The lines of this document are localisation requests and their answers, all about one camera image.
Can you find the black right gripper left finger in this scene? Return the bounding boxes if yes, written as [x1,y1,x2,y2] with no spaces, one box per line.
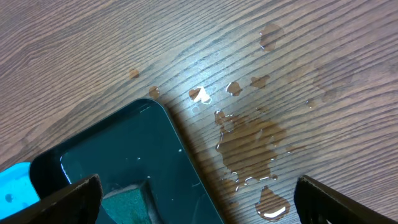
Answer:
[1,174,103,224]

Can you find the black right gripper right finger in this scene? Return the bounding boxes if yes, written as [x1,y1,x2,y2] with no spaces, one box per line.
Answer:
[294,175,395,224]

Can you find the green scrubbing sponge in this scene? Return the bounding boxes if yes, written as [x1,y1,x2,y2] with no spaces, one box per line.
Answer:
[101,181,164,224]

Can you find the teal plastic tray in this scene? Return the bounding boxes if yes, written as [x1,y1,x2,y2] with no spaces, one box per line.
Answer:
[0,162,40,219]

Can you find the black rectangular tray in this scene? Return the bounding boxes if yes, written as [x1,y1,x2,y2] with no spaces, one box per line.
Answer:
[29,98,222,224]

